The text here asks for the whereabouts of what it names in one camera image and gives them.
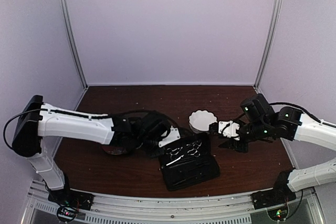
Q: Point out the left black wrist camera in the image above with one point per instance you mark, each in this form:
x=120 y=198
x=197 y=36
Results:
x=154 y=128

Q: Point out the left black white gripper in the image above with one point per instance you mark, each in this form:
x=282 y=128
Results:
x=155 y=155

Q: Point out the left aluminium frame post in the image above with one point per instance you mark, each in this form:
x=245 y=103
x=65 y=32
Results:
x=72 y=43

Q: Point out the round controller board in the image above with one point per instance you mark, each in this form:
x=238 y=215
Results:
x=278 y=214
x=66 y=214

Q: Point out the aluminium frame post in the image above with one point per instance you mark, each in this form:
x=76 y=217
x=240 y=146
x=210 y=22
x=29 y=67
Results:
x=72 y=43
x=268 y=44

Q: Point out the right aluminium frame post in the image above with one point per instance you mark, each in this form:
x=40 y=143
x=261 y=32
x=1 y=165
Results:
x=268 y=44

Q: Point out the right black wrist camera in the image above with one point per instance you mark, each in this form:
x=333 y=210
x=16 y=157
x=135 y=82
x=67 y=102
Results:
x=256 y=107

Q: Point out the left round controller board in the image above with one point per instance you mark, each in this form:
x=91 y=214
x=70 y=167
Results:
x=66 y=214

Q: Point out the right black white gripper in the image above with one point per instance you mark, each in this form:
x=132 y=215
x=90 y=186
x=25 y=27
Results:
x=231 y=144

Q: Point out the white scalloped bowl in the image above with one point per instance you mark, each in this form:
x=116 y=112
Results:
x=200 y=120

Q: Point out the right round controller board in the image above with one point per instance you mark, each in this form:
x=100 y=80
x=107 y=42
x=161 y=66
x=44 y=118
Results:
x=278 y=214

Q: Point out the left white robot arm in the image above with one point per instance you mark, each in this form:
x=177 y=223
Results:
x=121 y=133

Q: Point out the red floral plate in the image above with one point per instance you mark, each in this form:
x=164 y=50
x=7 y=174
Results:
x=117 y=150

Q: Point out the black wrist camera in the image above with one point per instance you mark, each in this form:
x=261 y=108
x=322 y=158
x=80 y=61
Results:
x=154 y=128
x=256 y=107

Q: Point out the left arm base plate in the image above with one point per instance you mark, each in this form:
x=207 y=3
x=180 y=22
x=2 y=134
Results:
x=72 y=198

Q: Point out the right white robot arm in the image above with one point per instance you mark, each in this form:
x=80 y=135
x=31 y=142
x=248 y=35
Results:
x=293 y=124

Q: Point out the aluminium front rail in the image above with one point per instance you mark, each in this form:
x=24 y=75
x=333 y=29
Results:
x=234 y=208

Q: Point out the silver thinning scissors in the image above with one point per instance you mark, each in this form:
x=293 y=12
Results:
x=193 y=149

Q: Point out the black zip tool case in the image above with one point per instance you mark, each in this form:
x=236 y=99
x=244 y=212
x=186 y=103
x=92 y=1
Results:
x=189 y=170

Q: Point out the silver straight scissors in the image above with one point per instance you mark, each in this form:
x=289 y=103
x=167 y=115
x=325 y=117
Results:
x=175 y=155

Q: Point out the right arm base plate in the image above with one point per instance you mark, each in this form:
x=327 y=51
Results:
x=272 y=197

